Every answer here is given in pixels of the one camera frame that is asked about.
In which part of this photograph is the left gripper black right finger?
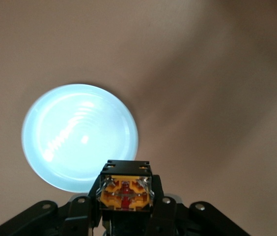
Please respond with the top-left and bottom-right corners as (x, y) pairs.
(150, 174), (250, 236)

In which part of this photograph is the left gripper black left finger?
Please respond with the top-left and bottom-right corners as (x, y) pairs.
(0, 175), (104, 236)

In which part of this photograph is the orange and black switch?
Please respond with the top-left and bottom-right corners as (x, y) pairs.
(99, 159), (154, 212)

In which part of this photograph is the light blue round plate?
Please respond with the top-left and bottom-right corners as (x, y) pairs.
(22, 84), (139, 194)

